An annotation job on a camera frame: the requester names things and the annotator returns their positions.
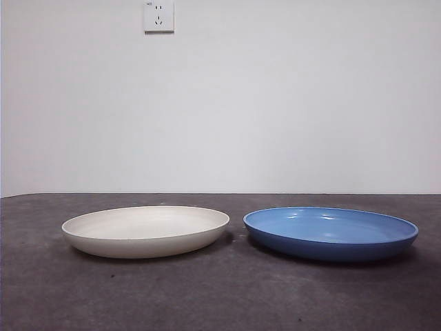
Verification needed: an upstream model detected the white round plate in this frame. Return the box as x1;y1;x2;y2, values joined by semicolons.
61;205;231;259

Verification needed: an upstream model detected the blue round plate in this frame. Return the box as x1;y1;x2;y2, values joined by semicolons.
243;205;420;261

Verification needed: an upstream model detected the white wall socket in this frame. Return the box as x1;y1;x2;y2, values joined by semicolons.
143;1;175;34

